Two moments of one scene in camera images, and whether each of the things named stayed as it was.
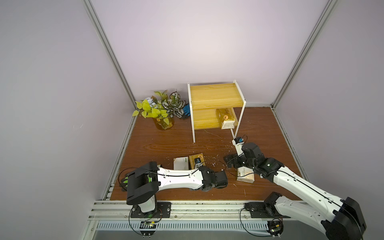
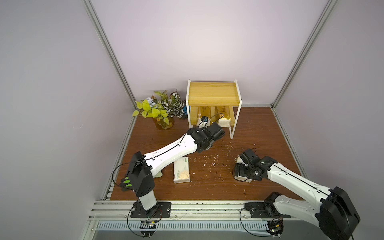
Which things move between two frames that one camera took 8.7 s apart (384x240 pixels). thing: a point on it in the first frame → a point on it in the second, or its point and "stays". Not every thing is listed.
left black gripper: (212, 173) → (211, 144)
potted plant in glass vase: (162, 108) stays
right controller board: (275, 227) stays
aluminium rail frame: (108, 214) stays
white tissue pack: (181, 163) stays
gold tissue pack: (191, 161) → (204, 111)
